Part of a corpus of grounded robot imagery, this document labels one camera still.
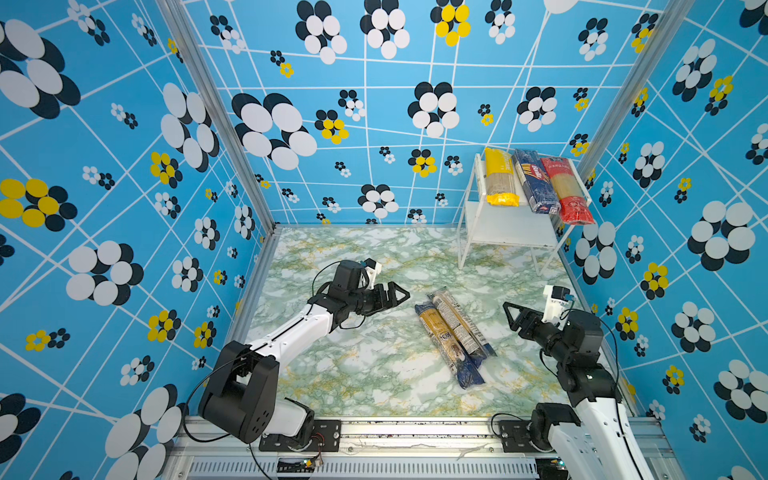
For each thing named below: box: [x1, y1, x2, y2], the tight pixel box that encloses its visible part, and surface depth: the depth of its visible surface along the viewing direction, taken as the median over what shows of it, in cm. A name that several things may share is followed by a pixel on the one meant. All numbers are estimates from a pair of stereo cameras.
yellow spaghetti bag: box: [484, 147, 520, 207], surface depth 83 cm
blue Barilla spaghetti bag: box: [512, 148, 561, 215], surface depth 82 cm
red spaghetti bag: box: [540, 157, 595, 225], surface depth 81 cm
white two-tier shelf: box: [458, 153, 575, 276], surface depth 102 cm
